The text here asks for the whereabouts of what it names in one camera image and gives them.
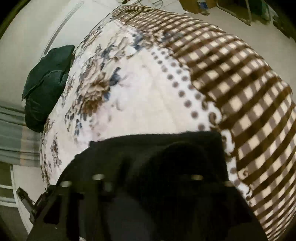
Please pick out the black Fusion sweater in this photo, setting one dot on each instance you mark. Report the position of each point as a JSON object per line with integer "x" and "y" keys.
{"x": 148, "y": 187}

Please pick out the grey striped curtain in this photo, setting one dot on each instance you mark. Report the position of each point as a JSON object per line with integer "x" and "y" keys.
{"x": 19, "y": 144}

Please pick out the dark green folded duvet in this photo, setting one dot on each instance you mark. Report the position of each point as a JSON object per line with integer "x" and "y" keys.
{"x": 45, "y": 84}

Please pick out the floral bed blanket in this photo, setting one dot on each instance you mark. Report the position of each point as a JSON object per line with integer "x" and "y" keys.
{"x": 152, "y": 71}

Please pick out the white bed headboard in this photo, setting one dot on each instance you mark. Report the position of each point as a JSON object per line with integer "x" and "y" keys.
{"x": 39, "y": 27}

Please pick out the brown cardboard box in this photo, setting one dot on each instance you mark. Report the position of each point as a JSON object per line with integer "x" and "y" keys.
{"x": 192, "y": 6}

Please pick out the plastic water bottle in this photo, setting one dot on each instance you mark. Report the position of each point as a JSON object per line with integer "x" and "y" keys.
{"x": 204, "y": 10}

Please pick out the window frame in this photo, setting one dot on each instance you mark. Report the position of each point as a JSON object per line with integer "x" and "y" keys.
{"x": 8, "y": 189}

